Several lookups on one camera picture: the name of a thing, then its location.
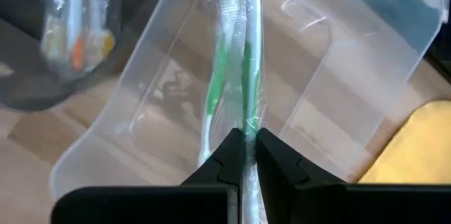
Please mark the yellow cloth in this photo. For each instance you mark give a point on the yellow cloth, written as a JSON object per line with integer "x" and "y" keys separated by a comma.
{"x": 415, "y": 146}

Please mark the clear plastic bin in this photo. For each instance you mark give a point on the clear plastic bin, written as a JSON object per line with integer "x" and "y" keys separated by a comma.
{"x": 317, "y": 93}

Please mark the green toothbrush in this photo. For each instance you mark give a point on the green toothbrush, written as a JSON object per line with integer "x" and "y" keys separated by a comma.
{"x": 218, "y": 76}
{"x": 252, "y": 76}

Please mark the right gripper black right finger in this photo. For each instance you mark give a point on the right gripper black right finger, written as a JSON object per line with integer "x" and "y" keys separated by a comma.
{"x": 334, "y": 206}

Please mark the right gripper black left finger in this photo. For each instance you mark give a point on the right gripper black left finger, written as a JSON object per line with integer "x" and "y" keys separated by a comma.
{"x": 158, "y": 206}

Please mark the dark grey plastic bin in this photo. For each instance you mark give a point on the dark grey plastic bin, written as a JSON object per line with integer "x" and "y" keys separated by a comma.
{"x": 21, "y": 76}

